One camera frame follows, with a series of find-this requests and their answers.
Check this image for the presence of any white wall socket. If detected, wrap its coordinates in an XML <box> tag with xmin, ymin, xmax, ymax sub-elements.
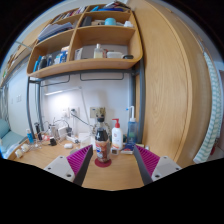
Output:
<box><xmin>69</xmin><ymin>107</ymin><xmax>81</xmax><ymax>118</ymax></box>

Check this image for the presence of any grey metal frame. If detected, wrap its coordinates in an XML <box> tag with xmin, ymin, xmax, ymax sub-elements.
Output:
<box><xmin>25</xmin><ymin>59</ymin><xmax>147</xmax><ymax>144</ymax></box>

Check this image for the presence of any flat round red coaster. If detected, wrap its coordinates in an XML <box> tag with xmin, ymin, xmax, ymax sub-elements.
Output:
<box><xmin>94</xmin><ymin>157</ymin><xmax>113</xmax><ymax>168</ymax></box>

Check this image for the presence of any black electric trimmer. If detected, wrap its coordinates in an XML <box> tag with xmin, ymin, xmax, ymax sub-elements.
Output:
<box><xmin>33</xmin><ymin>122</ymin><xmax>43</xmax><ymax>141</ymax></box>

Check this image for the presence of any blue bottle white spout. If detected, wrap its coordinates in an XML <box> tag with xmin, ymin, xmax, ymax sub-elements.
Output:
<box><xmin>125</xmin><ymin>105</ymin><xmax>139</xmax><ymax>145</ymax></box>

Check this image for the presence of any wooden shelf unit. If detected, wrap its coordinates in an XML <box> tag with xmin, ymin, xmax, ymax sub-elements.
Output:
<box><xmin>26</xmin><ymin>1</ymin><xmax>144</xmax><ymax>79</ymax></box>

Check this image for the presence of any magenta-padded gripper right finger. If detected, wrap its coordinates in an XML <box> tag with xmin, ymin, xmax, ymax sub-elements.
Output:
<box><xmin>133</xmin><ymin>144</ymin><xmax>184</xmax><ymax>186</ymax></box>

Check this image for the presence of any dark cola bottle black cap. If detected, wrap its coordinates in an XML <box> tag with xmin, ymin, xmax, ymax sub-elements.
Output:
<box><xmin>94</xmin><ymin>116</ymin><xmax>112</xmax><ymax>164</ymax></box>

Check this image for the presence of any wooden wardrobe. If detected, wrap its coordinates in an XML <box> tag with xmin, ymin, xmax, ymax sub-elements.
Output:
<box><xmin>128</xmin><ymin>0</ymin><xmax>214</xmax><ymax>168</ymax></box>

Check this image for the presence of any blue tube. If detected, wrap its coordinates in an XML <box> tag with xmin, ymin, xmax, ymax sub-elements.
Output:
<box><xmin>25</xmin><ymin>128</ymin><xmax>35</xmax><ymax>145</ymax></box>

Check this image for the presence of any white lotion bottle red pump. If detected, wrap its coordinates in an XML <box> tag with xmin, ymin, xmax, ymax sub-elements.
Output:
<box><xmin>111</xmin><ymin>118</ymin><xmax>124</xmax><ymax>151</ymax></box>

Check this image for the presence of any blue box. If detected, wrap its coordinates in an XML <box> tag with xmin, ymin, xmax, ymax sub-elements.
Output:
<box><xmin>120</xmin><ymin>142</ymin><xmax>137</xmax><ymax>155</ymax></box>

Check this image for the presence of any white power adapter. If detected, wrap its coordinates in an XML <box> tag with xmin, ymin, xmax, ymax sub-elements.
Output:
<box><xmin>57</xmin><ymin>126</ymin><xmax>69</xmax><ymax>141</ymax></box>

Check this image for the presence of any white box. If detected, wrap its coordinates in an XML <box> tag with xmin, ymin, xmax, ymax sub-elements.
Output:
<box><xmin>77</xmin><ymin>132</ymin><xmax>93</xmax><ymax>145</ymax></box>

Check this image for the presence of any green striped hanging towel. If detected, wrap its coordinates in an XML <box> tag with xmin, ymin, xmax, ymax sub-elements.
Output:
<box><xmin>193</xmin><ymin>49</ymin><xmax>224</xmax><ymax>164</ymax></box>

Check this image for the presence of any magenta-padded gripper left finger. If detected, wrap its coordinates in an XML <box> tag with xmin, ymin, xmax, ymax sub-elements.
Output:
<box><xmin>43</xmin><ymin>143</ymin><xmax>95</xmax><ymax>187</ymax></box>

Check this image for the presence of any teal cushion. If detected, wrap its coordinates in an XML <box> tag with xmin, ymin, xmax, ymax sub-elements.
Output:
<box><xmin>0</xmin><ymin>119</ymin><xmax>26</xmax><ymax>154</ymax></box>

